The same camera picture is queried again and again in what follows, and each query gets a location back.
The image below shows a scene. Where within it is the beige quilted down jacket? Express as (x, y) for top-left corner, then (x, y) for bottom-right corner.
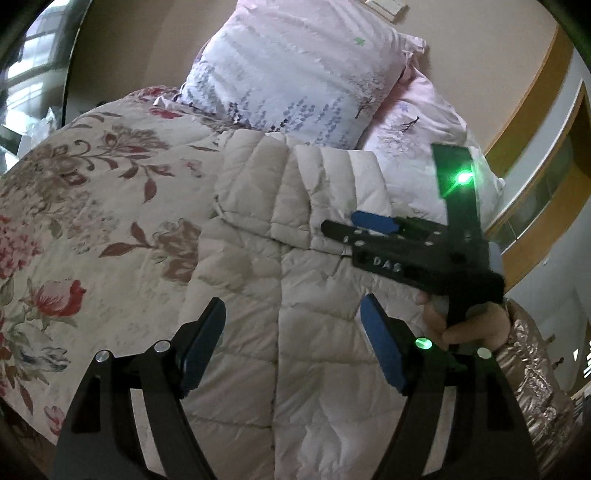
(181, 130), (426, 479)

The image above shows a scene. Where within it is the person's right hand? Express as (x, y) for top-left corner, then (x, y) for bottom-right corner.
(416, 291), (512, 352)

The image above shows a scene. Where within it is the shiny brown jacket sleeve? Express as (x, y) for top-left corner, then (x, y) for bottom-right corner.
(496, 299), (579, 476)

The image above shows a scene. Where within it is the small pink floral pillow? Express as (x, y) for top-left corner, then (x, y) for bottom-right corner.
(358, 52), (505, 228)

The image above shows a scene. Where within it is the wooden headboard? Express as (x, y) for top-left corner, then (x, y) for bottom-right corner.
(487, 27), (590, 288)

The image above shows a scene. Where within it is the floral bed quilt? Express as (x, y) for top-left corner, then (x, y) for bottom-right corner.
(1, 87), (238, 442)

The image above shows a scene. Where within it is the large floral pink pillow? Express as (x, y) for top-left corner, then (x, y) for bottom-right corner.
(179, 1), (427, 149)

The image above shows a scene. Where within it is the window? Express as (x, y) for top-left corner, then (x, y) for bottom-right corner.
(0, 0), (75, 172)

